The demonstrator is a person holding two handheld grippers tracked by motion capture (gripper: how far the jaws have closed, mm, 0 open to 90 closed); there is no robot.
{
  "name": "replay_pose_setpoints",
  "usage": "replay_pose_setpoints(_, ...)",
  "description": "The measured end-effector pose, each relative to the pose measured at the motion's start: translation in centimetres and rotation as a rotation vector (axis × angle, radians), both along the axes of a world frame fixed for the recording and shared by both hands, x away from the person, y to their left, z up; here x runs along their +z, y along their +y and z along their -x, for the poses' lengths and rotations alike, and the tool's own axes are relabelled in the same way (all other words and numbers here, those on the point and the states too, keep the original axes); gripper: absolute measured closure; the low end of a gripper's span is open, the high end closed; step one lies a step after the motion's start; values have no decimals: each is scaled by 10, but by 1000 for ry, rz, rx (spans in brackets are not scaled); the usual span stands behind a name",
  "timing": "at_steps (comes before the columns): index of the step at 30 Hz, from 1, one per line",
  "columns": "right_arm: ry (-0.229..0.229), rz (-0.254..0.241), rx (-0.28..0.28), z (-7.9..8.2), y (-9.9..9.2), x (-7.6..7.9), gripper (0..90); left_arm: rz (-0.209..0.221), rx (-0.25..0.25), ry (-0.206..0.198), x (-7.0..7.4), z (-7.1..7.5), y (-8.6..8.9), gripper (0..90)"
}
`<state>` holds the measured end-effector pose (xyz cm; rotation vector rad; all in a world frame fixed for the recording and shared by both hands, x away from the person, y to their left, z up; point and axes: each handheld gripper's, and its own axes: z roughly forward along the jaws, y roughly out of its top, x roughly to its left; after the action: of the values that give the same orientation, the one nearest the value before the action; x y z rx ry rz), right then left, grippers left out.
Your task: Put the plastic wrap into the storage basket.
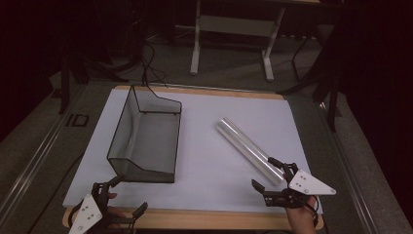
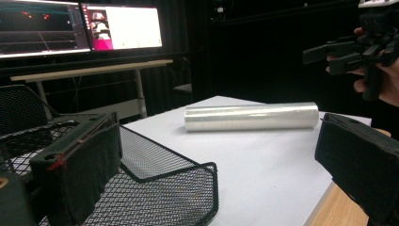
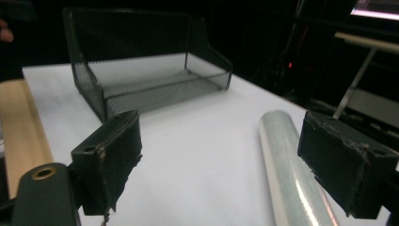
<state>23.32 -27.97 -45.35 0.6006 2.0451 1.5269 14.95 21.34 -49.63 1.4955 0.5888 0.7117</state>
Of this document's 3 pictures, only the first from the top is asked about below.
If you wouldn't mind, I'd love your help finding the clear plastic film roll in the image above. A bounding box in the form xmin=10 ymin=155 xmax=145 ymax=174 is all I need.
xmin=215 ymin=117 xmax=287 ymax=187

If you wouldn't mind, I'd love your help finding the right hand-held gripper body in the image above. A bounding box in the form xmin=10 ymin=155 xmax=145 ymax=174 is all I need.
xmin=262 ymin=162 xmax=337 ymax=210

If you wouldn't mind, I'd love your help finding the person's left hand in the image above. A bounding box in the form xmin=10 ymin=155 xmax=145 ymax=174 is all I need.
xmin=106 ymin=192 xmax=129 ymax=229

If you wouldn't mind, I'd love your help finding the black cable bundle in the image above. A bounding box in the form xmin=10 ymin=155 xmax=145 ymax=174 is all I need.
xmin=129 ymin=0 xmax=169 ymax=90

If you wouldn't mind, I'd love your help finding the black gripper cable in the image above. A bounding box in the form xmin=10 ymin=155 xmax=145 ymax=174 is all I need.
xmin=67 ymin=199 xmax=85 ymax=228
xmin=305 ymin=194 xmax=321 ymax=228

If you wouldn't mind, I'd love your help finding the black metal stand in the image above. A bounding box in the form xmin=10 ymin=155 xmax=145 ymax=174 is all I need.
xmin=57 ymin=38 xmax=130 ymax=115
xmin=277 ymin=0 xmax=344 ymax=134

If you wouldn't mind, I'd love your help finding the black wire mesh basket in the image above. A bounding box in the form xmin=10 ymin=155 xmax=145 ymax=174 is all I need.
xmin=106 ymin=84 xmax=183 ymax=184

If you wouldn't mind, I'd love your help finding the metal floor rail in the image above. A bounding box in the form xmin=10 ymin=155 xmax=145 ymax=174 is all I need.
xmin=0 ymin=105 xmax=73 ymax=217
xmin=317 ymin=101 xmax=382 ymax=234

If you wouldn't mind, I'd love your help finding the white metal desk frame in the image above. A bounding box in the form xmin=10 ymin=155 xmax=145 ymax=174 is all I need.
xmin=189 ymin=0 xmax=321 ymax=83

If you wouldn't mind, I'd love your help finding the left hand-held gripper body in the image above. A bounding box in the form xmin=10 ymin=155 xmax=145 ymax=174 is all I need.
xmin=67 ymin=181 xmax=135 ymax=234

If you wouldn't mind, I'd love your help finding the white paper table cover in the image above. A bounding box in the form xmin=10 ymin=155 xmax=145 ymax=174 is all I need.
xmin=62 ymin=88 xmax=324 ymax=215

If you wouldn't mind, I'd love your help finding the person's right hand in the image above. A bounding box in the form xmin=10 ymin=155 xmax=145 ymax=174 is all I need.
xmin=284 ymin=195 xmax=320 ymax=234

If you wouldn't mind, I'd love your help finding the black floor socket plate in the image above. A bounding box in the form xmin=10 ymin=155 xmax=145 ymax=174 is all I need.
xmin=65 ymin=113 xmax=90 ymax=128

